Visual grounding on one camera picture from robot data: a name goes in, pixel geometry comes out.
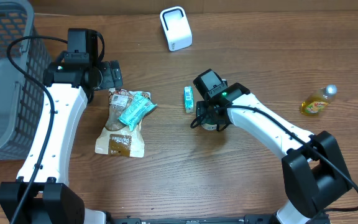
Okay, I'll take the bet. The green lid jar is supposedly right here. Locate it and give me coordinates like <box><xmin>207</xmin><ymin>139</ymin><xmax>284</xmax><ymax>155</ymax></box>
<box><xmin>201</xmin><ymin>123</ymin><xmax>218</xmax><ymax>131</ymax></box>

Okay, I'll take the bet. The small teal white box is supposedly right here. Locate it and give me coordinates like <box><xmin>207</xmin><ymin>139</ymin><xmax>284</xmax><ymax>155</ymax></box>
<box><xmin>183</xmin><ymin>86</ymin><xmax>194</xmax><ymax>113</ymax></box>

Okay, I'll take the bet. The teal snack packet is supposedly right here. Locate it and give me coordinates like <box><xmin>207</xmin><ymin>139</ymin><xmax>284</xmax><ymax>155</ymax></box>
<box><xmin>118</xmin><ymin>93</ymin><xmax>157</xmax><ymax>131</ymax></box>

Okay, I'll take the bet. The beige brown snack bag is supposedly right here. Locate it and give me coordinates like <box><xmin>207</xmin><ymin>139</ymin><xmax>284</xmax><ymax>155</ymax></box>
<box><xmin>94</xmin><ymin>88</ymin><xmax>151</xmax><ymax>158</ymax></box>

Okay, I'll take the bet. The yellow liquid bottle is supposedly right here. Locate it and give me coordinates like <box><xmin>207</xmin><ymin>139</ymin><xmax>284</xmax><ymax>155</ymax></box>
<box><xmin>300</xmin><ymin>85</ymin><xmax>337</xmax><ymax>116</ymax></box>

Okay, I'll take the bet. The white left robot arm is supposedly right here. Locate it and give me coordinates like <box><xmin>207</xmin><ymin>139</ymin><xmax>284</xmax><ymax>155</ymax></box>
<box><xmin>0</xmin><ymin>28</ymin><xmax>123</xmax><ymax>224</ymax></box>

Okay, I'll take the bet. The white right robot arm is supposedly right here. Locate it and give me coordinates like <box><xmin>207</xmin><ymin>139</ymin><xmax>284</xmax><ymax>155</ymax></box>
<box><xmin>191</xmin><ymin>69</ymin><xmax>352</xmax><ymax>223</ymax></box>

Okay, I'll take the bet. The white barcode scanner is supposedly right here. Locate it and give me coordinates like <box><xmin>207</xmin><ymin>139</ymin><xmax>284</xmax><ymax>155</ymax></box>
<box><xmin>160</xmin><ymin>6</ymin><xmax>193</xmax><ymax>52</ymax></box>

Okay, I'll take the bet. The grey plastic mesh basket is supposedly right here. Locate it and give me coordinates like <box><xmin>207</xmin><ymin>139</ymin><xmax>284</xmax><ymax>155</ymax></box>
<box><xmin>0</xmin><ymin>0</ymin><xmax>51</xmax><ymax>160</ymax></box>

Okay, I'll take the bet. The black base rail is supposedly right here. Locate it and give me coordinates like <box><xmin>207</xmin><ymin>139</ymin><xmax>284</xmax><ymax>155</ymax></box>
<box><xmin>104</xmin><ymin>213</ymin><xmax>332</xmax><ymax>224</ymax></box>

